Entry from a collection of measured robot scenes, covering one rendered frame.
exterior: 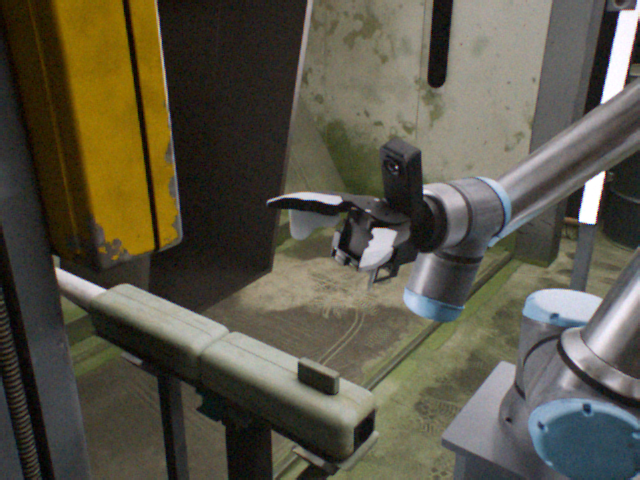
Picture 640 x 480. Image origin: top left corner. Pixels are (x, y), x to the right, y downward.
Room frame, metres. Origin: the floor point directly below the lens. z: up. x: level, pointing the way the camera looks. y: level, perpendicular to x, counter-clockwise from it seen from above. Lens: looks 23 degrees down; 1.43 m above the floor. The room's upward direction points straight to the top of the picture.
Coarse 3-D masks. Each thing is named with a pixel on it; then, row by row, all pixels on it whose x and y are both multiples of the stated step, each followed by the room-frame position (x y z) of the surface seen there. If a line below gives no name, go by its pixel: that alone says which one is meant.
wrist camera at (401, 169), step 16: (384, 144) 0.66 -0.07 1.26; (400, 144) 0.66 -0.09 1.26; (384, 160) 0.66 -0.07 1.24; (400, 160) 0.64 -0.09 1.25; (416, 160) 0.64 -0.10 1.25; (384, 176) 0.68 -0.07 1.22; (400, 176) 0.65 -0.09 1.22; (416, 176) 0.65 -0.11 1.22; (384, 192) 0.69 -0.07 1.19; (400, 192) 0.66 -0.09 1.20; (416, 192) 0.66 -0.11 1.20; (416, 208) 0.67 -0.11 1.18
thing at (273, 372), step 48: (96, 288) 0.55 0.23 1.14; (144, 336) 0.46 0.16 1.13; (192, 336) 0.44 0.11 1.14; (240, 336) 0.44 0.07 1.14; (192, 384) 0.43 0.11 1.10; (240, 384) 0.39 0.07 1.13; (288, 384) 0.38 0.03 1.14; (336, 384) 0.36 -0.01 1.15; (240, 432) 0.40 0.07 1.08; (288, 432) 0.37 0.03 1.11; (336, 432) 0.34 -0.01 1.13
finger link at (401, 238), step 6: (378, 222) 0.64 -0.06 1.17; (390, 228) 0.62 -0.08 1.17; (396, 228) 0.62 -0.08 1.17; (402, 228) 0.62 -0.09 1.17; (408, 228) 0.63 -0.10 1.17; (396, 234) 0.60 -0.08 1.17; (402, 234) 0.61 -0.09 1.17; (408, 234) 0.61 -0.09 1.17; (396, 240) 0.59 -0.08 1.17; (402, 240) 0.59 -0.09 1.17; (396, 246) 0.58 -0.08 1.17; (402, 246) 0.59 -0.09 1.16
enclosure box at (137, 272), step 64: (192, 0) 1.95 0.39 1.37; (256, 0) 1.96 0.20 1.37; (192, 64) 1.98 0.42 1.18; (256, 64) 1.97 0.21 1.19; (192, 128) 2.02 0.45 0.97; (256, 128) 1.97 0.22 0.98; (192, 192) 2.06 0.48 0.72; (256, 192) 1.98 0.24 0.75; (192, 256) 1.97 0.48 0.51; (256, 256) 1.99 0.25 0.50
